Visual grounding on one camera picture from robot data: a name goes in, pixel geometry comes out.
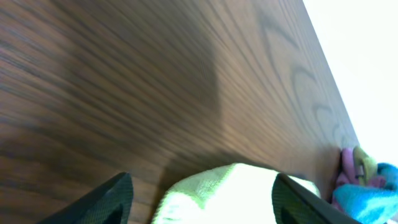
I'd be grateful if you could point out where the yellow-green cloth at bottom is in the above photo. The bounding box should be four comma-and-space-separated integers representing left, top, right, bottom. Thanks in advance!
353, 146, 377, 185

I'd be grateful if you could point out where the green microfiber cloth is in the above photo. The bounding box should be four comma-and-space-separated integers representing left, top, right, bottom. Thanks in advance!
151, 162, 322, 224

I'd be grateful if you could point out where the purple microfiber cloth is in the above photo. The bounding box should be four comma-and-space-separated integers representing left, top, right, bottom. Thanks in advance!
331, 148, 387, 217

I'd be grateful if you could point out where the blue microfiber cloth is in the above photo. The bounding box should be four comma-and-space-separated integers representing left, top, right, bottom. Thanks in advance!
331, 163, 397, 224

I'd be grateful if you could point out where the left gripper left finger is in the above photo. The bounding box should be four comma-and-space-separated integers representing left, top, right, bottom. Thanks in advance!
39, 172, 134, 224

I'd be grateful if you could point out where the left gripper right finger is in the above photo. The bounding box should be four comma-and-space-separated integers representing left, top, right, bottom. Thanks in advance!
271, 174, 359, 224

